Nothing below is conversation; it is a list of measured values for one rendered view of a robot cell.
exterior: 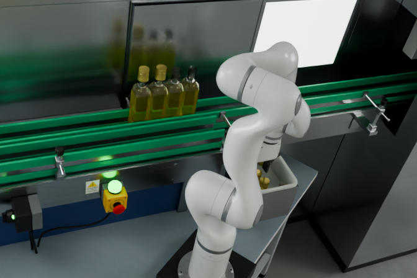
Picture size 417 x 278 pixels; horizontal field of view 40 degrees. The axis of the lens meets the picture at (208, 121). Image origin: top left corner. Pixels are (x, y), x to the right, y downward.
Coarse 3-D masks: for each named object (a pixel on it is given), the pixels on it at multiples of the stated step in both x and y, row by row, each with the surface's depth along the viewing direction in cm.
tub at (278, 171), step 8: (280, 160) 211; (272, 168) 217; (280, 168) 212; (288, 168) 208; (264, 176) 213; (272, 176) 214; (280, 176) 212; (288, 176) 208; (272, 184) 211; (288, 184) 202; (296, 184) 203; (264, 192) 198
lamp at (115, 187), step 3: (114, 180) 189; (111, 183) 187; (114, 183) 187; (117, 183) 187; (120, 183) 188; (108, 186) 188; (111, 186) 186; (114, 186) 186; (117, 186) 187; (120, 186) 187; (108, 189) 188; (111, 189) 186; (114, 189) 186; (117, 189) 186; (120, 189) 188; (111, 192) 187; (114, 192) 187; (117, 192) 187
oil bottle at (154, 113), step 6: (150, 84) 192; (156, 90) 190; (162, 90) 191; (156, 96) 191; (162, 96) 192; (156, 102) 193; (162, 102) 194; (150, 108) 195; (156, 108) 195; (162, 108) 196; (150, 114) 196; (156, 114) 197; (162, 114) 198
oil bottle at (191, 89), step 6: (186, 78) 197; (186, 84) 195; (192, 84) 195; (198, 84) 197; (186, 90) 195; (192, 90) 196; (198, 90) 197; (186, 96) 197; (192, 96) 198; (186, 102) 199; (192, 102) 200; (186, 108) 201; (192, 108) 202; (180, 114) 202; (186, 114) 203
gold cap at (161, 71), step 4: (156, 68) 187; (160, 68) 187; (164, 68) 187; (156, 72) 187; (160, 72) 187; (164, 72) 187; (156, 76) 188; (160, 76) 188; (164, 76) 189; (160, 80) 189
